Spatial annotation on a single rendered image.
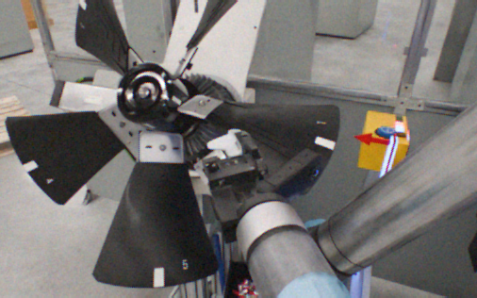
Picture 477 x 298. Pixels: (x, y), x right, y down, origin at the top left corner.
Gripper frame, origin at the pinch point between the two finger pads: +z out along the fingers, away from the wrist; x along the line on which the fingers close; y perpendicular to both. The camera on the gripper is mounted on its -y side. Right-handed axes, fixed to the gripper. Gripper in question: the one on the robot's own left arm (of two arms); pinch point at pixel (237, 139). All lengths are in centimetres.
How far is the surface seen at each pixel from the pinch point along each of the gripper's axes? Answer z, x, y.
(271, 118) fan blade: 4.2, 0.1, -8.0
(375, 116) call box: 18.7, 15.0, -41.9
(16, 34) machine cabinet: 557, 56, 214
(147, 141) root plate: 11.2, 2.6, 15.2
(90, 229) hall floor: 116, 109, 73
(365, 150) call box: 9.7, 17.7, -33.0
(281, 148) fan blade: -3.5, 1.7, -6.6
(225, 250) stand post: 44, 77, 2
